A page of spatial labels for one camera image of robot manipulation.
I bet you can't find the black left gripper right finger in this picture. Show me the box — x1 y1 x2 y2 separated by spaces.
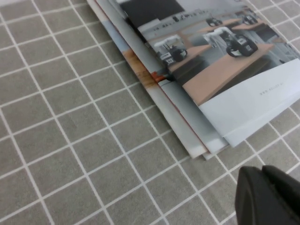
262 165 300 225

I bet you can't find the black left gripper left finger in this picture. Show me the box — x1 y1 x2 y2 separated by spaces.
235 166 296 225

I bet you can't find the AgileX brochure with logo page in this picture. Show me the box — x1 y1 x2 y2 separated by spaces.
116 0 300 139

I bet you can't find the AgileX brochure with classroom cover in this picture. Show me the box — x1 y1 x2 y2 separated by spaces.
221 92 300 148

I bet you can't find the pale grey brochure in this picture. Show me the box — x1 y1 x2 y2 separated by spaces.
95 0 232 161

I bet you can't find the brochure with blue orange cover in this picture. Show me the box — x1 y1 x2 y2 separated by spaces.
86 0 207 160

